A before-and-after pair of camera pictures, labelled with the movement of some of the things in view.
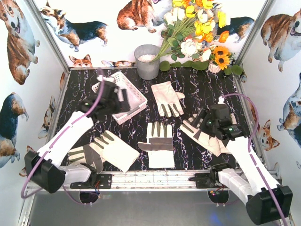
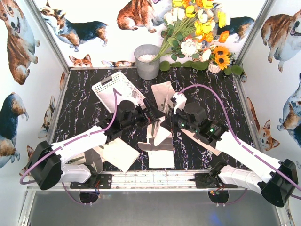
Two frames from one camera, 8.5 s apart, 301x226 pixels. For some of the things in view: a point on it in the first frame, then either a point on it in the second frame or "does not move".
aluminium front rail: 161,181 does not move
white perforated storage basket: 136,100 does not move
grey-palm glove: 159,145 does not move
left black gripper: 121,99 -> 147,113
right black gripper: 201,118 -> 171,121
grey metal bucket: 144,54 does not move
